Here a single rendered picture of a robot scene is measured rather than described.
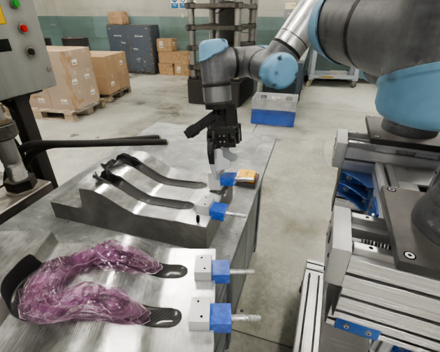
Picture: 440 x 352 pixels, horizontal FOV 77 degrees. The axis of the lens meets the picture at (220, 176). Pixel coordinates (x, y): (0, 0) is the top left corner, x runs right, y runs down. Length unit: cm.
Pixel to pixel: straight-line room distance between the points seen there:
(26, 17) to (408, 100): 134
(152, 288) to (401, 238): 46
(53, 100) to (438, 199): 464
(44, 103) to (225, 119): 431
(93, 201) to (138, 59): 711
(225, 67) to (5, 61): 86
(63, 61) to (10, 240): 383
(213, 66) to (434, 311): 66
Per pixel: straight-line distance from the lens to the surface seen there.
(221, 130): 74
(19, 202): 120
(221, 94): 74
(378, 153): 99
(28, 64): 139
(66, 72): 451
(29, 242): 76
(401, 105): 22
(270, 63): 63
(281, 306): 167
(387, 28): 24
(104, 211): 85
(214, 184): 81
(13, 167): 120
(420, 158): 102
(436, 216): 55
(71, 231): 93
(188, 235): 74
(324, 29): 33
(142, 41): 773
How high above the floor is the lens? 135
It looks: 30 degrees down
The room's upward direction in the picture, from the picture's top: straight up
